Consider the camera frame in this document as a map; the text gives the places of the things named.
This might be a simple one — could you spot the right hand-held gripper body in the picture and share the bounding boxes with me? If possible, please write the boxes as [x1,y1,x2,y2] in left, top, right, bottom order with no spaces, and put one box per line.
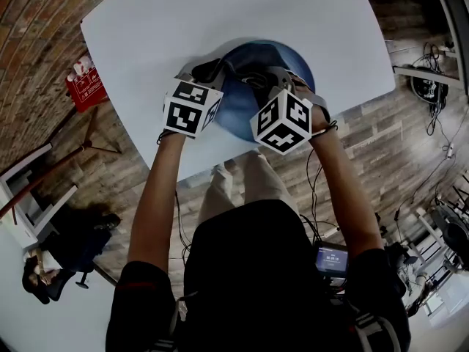
[249,72,314,156]

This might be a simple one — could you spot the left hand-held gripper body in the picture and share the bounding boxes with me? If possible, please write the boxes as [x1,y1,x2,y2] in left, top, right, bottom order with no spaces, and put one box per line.
[163,71,224,139]

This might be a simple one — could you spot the grey cloth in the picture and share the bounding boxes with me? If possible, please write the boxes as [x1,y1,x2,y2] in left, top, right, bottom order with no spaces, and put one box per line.
[223,42,285,89]

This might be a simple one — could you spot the blue round bowl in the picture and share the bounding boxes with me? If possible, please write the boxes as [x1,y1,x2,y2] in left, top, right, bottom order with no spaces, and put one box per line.
[214,37,317,147]

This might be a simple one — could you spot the person's left forearm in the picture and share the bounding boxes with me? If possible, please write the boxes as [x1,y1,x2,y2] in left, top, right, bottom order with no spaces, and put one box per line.
[127,132,186,271]

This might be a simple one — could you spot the person's right forearm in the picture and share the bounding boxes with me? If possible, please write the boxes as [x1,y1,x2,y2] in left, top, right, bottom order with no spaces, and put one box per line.
[309,128,385,251]

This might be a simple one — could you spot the person's right hand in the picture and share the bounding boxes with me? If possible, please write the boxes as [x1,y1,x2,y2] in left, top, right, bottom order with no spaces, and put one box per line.
[291,74,333,136]

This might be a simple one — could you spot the person's beige trousers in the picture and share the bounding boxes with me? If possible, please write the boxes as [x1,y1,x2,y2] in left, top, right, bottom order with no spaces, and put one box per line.
[197,151,300,227]

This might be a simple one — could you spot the red box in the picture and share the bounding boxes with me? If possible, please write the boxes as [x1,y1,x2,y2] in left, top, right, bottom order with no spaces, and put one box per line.
[64,54,108,114]

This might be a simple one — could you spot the wooden coat stand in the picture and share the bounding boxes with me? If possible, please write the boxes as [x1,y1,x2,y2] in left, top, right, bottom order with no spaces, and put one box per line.
[0,106,124,221]

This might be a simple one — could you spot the small screen device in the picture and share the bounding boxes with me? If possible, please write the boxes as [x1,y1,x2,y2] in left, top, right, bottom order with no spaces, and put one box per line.
[314,242,350,279]

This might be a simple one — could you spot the person's black shirt torso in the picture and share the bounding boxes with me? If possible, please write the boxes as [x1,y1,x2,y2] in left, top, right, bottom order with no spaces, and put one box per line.
[106,199,411,352]

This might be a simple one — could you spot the black office chair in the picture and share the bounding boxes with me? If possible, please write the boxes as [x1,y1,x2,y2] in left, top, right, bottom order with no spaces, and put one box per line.
[21,265,91,306]
[380,240,418,300]

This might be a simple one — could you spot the white framed dark desk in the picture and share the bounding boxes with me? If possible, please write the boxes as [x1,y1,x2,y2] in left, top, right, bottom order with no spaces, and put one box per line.
[361,0,469,95]

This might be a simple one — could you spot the black coiled cable device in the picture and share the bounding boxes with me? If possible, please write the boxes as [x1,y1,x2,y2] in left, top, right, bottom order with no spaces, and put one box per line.
[410,74,450,104]

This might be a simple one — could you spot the black cable tangle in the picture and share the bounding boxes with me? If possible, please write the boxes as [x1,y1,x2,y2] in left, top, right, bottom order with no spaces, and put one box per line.
[413,41,446,73]

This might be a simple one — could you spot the white desk frame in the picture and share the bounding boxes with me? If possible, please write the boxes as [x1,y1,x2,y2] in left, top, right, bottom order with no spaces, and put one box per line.
[402,174,469,318]

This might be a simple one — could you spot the grey shoulder strap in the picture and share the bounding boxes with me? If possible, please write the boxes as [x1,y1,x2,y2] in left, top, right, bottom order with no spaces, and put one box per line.
[347,302,402,352]
[153,291,199,352]

